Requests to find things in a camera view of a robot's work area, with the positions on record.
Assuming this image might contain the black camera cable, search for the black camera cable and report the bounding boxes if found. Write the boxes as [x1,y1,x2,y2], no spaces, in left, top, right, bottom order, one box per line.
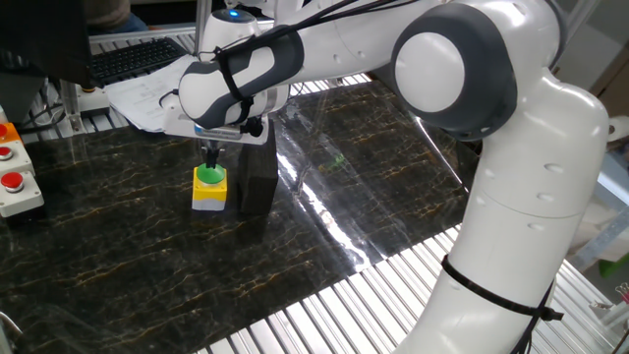
[211,0,429,140]

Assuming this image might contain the silver wrist camera blue caps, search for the silver wrist camera blue caps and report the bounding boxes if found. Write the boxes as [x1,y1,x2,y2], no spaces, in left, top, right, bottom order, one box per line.
[193,122,246,143]

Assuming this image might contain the large white red-button box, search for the large white red-button box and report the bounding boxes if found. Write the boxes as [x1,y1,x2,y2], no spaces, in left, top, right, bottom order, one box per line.
[0,170,45,219]

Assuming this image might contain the aluminium profile post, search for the aluminium profile post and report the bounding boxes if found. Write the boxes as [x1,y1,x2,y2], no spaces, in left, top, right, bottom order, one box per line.
[193,0,214,56]

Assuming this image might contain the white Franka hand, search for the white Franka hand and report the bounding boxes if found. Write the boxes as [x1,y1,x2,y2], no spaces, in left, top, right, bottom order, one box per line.
[161,89,271,171]

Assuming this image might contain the dark marble pattern mat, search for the dark marble pattern mat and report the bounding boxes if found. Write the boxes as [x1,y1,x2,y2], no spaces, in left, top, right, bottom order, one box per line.
[0,81,486,354]

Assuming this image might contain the black strap on arm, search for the black strap on arm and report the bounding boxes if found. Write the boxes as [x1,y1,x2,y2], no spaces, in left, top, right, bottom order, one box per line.
[440,254,566,324]

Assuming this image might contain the short aluminium bracket post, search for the short aluminium bracket post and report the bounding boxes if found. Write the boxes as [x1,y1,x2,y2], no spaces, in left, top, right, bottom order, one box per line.
[58,81,84,135]

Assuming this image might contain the white printed paper stack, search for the white printed paper stack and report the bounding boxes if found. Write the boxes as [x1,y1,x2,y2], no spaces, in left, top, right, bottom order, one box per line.
[104,53,199,134]

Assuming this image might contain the person in brown top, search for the person in brown top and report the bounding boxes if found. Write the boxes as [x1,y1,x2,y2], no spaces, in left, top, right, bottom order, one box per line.
[83,0,149,36]

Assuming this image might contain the yellow box green push button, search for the yellow box green push button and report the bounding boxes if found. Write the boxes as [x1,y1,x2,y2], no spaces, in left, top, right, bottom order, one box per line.
[191,162,229,212]

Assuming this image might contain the black computer keyboard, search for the black computer keyboard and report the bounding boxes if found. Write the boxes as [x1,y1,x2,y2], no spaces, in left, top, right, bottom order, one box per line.
[90,36,189,86]

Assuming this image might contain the black computer monitor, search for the black computer monitor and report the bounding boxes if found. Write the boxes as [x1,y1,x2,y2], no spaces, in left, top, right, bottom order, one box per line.
[0,0,105,90]

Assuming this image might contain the small white red-button box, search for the small white red-button box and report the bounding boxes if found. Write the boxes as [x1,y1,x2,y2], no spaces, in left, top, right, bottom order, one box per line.
[0,140,36,177]

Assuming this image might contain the orange button box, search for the orange button box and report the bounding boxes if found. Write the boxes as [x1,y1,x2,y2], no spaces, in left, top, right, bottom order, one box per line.
[0,122,24,146]

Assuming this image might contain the green plastic piece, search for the green plastic piece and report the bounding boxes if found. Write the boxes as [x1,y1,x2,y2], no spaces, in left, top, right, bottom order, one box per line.
[598,252,629,279]

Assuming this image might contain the black foam block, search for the black foam block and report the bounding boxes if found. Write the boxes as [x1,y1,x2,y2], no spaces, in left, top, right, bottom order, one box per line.
[238,125,280,216]

